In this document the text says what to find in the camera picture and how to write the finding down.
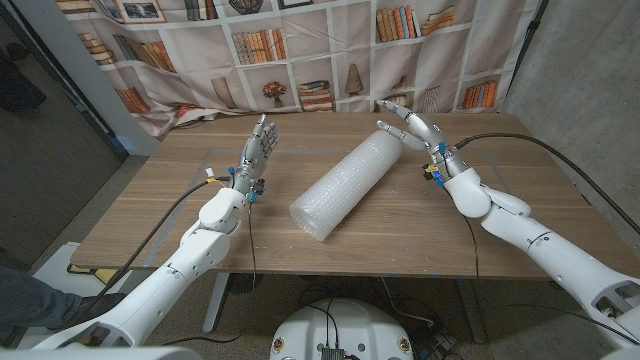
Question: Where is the printed bookshelf backdrop cloth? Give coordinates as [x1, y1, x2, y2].
[54, 0, 544, 139]

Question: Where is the white robot torso base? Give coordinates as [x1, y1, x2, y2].
[268, 298, 415, 360]

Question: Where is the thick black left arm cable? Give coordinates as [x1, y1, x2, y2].
[94, 174, 235, 299]

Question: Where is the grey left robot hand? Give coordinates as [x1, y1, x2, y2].
[230, 113, 280, 197]

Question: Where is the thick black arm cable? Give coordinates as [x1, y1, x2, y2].
[453, 132, 640, 236]
[94, 174, 235, 299]

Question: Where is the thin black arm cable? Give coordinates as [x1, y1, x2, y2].
[459, 212, 640, 334]
[159, 197, 259, 347]

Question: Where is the person's leg in blue jeans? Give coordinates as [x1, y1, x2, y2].
[0, 264, 84, 341]

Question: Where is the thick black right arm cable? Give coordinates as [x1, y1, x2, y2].
[453, 132, 640, 236]

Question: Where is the white floor cable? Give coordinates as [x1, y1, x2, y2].
[380, 277, 435, 329]

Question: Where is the black backdrop stand pole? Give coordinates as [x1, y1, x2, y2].
[507, 0, 551, 96]

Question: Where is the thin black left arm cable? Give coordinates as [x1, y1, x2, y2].
[159, 197, 259, 347]

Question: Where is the grey metal table leg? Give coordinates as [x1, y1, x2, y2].
[457, 278, 487, 345]
[202, 272, 231, 335]

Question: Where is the white floor platform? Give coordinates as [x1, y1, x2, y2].
[29, 241, 131, 301]

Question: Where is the black cable on torso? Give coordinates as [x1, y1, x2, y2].
[299, 298, 341, 349]

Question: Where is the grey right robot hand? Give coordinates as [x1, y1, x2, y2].
[375, 98, 469, 179]

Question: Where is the floor power strip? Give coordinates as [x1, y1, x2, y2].
[422, 332, 457, 359]

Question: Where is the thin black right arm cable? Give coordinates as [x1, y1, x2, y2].
[459, 212, 640, 334]

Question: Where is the clear bubble wrap roll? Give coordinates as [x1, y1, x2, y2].
[288, 128, 404, 242]

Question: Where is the black shoe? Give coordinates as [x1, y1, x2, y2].
[47, 292, 127, 332]

